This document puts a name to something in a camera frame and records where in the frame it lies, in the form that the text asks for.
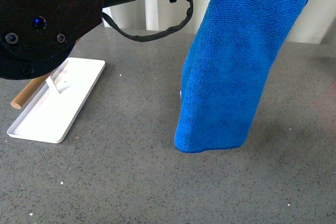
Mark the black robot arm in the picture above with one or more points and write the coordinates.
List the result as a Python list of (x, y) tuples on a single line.
[(38, 35)]

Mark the near wooden rack rod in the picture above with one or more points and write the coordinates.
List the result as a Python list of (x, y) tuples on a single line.
[(21, 99)]

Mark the blue microfiber towel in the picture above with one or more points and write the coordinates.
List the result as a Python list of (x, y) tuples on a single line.
[(226, 69)]

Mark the white towel rack stand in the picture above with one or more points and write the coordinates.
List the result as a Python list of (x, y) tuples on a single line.
[(51, 113)]

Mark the white pleated curtain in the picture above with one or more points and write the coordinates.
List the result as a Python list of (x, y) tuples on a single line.
[(315, 25)]

